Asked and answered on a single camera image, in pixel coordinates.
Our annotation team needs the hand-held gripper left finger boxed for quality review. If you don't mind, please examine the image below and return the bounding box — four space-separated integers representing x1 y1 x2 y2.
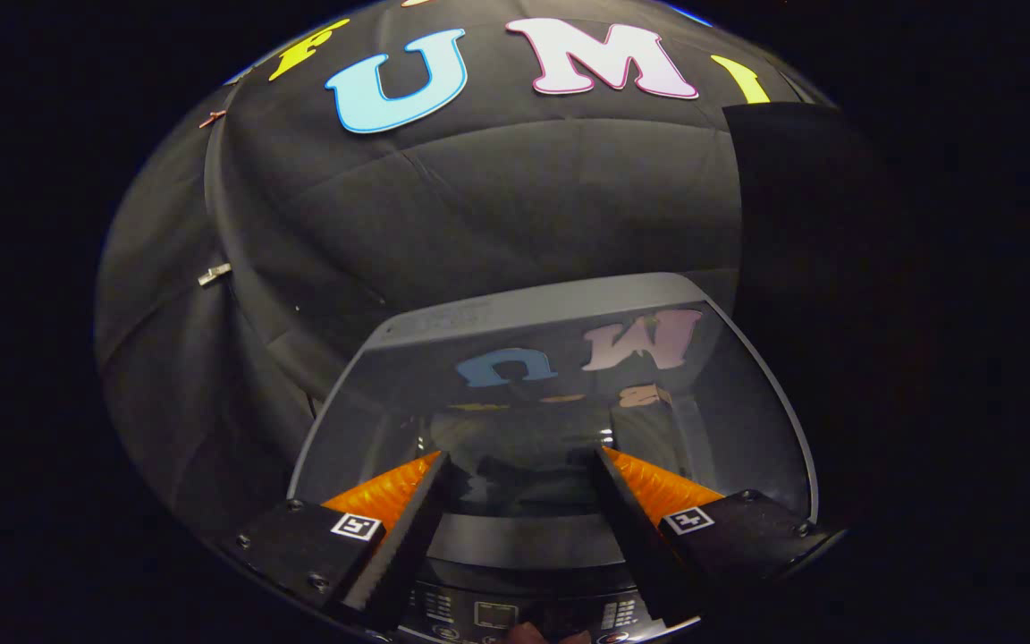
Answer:
222 450 453 632

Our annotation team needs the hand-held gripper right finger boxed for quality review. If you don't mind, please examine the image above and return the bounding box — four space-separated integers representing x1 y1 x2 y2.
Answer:
588 445 836 629

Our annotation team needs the dark grey washing machine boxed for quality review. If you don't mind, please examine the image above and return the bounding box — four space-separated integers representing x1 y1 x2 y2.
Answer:
287 273 821 644

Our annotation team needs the black backdrop cloth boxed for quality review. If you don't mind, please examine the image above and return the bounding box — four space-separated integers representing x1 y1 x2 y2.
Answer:
93 0 838 560

